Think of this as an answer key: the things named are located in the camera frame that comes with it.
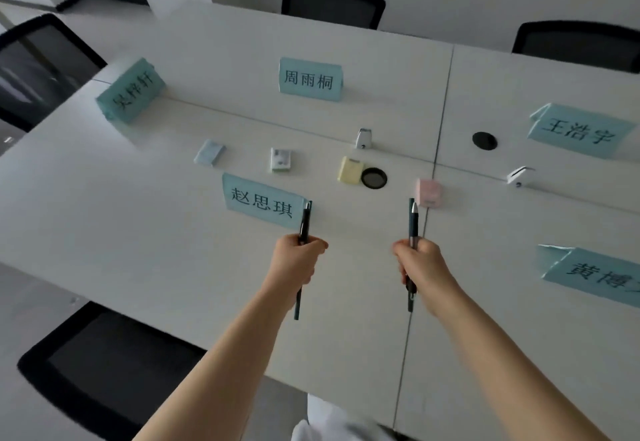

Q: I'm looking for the person's left hand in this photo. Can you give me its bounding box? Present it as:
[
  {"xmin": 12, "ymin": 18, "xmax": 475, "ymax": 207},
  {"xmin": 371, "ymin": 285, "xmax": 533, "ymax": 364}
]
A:
[{"xmin": 267, "ymin": 234, "xmax": 329, "ymax": 299}]

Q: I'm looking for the person's right hand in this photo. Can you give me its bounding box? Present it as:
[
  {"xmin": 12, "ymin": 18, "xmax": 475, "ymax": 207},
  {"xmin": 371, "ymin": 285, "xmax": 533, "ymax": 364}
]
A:
[{"xmin": 392, "ymin": 237, "xmax": 459, "ymax": 317}]

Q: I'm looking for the dark green pen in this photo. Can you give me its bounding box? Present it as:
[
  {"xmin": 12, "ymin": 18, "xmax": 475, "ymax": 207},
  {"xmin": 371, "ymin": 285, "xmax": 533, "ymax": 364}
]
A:
[
  {"xmin": 294, "ymin": 200, "xmax": 313, "ymax": 321},
  {"xmin": 406, "ymin": 198, "xmax": 421, "ymax": 313}
]

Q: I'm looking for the person's right forearm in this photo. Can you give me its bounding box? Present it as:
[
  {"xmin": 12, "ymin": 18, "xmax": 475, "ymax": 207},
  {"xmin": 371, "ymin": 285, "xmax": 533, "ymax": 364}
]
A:
[{"xmin": 430, "ymin": 283, "xmax": 612, "ymax": 441}]

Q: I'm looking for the person's left forearm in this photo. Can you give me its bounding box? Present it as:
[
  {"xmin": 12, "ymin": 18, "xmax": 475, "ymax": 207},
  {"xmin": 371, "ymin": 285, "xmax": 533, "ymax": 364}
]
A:
[{"xmin": 133, "ymin": 276, "xmax": 296, "ymax": 441}]

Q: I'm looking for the teal paper name card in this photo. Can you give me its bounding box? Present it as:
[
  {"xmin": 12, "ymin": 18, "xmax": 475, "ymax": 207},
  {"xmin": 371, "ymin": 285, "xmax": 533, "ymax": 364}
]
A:
[
  {"xmin": 538, "ymin": 244, "xmax": 640, "ymax": 308},
  {"xmin": 527, "ymin": 102, "xmax": 637, "ymax": 160},
  {"xmin": 221, "ymin": 172, "xmax": 310, "ymax": 230},
  {"xmin": 278, "ymin": 57, "xmax": 344, "ymax": 103},
  {"xmin": 95, "ymin": 57, "xmax": 167, "ymax": 125}
]

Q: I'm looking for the pink eraser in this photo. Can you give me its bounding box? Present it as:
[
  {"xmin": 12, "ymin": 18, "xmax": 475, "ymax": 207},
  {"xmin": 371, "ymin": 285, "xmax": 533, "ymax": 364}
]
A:
[{"xmin": 414, "ymin": 178, "xmax": 443, "ymax": 210}]

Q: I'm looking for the yellow eraser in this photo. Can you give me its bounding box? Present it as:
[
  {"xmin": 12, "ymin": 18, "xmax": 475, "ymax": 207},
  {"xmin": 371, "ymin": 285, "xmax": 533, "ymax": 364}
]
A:
[{"xmin": 337, "ymin": 156, "xmax": 367, "ymax": 186}]

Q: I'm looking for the white green eraser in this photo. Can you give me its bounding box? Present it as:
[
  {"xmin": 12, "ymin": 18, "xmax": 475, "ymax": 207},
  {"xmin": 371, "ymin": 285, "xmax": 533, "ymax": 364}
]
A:
[{"xmin": 270, "ymin": 147, "xmax": 293, "ymax": 175}]

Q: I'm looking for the light blue eraser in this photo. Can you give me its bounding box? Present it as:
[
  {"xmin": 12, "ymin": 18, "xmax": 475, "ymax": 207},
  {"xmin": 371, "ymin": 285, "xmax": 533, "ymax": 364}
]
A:
[{"xmin": 193, "ymin": 139, "xmax": 226, "ymax": 168}]

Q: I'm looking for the person's white clothing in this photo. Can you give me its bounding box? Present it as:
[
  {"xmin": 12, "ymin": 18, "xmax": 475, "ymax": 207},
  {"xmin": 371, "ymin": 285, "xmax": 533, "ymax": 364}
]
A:
[{"xmin": 291, "ymin": 394, "xmax": 401, "ymax": 441}]

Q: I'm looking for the black mesh office chair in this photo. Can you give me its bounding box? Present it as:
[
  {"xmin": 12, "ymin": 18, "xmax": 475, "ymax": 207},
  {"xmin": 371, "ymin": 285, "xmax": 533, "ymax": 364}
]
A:
[
  {"xmin": 17, "ymin": 301, "xmax": 208, "ymax": 441},
  {"xmin": 0, "ymin": 13, "xmax": 108, "ymax": 133},
  {"xmin": 511, "ymin": 20, "xmax": 640, "ymax": 75},
  {"xmin": 280, "ymin": 0, "xmax": 387, "ymax": 31}
]

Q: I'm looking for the grey cable grommet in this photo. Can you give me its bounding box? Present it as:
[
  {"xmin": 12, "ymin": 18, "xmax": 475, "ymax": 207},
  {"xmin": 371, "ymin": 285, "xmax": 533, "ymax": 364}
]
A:
[{"xmin": 361, "ymin": 167, "xmax": 388, "ymax": 190}]

